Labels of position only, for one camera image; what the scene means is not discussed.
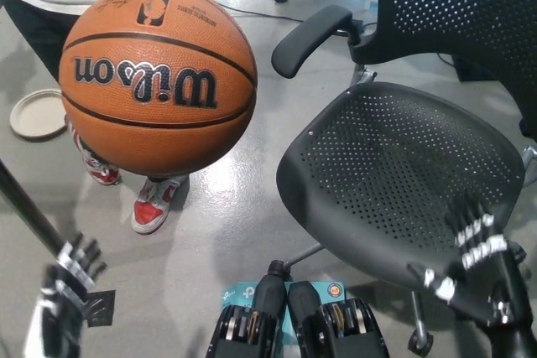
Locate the teal tp-link box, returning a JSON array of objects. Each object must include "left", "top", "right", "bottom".
[{"left": 217, "top": 280, "right": 347, "bottom": 346}]

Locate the silver chair base with casters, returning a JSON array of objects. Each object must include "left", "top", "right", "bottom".
[{"left": 268, "top": 243, "right": 434, "bottom": 355}]

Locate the black floor tape patch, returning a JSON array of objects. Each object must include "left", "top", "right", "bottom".
[{"left": 85, "top": 289, "right": 117, "bottom": 329}]

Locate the black table leg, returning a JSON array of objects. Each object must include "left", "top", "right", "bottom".
[{"left": 0, "top": 159, "right": 70, "bottom": 259}]

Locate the robot left ribbed body block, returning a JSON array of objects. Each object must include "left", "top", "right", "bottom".
[{"left": 205, "top": 260, "right": 290, "bottom": 358}]

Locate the orange Wilson basketball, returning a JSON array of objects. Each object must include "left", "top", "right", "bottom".
[{"left": 58, "top": 0, "right": 258, "bottom": 177}]

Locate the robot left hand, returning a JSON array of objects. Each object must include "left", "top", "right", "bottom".
[{"left": 40, "top": 231, "right": 107, "bottom": 326}]

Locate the black perforated chair seat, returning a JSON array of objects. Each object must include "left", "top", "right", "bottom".
[{"left": 276, "top": 80, "right": 528, "bottom": 292}]

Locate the black floor cable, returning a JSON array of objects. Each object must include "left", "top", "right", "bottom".
[{"left": 216, "top": 1, "right": 305, "bottom": 24}]

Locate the beige paper plate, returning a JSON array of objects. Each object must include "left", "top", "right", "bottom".
[{"left": 8, "top": 88, "right": 68, "bottom": 141}]

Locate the black chair armrest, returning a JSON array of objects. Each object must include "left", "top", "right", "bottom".
[{"left": 271, "top": 4, "right": 354, "bottom": 80}]

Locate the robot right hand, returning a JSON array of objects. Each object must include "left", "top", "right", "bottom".
[{"left": 409, "top": 190, "right": 520, "bottom": 326}]

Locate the red and white sneaker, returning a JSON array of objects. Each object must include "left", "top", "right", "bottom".
[
  {"left": 69, "top": 122, "right": 122, "bottom": 186},
  {"left": 131, "top": 175, "right": 189, "bottom": 236}
]

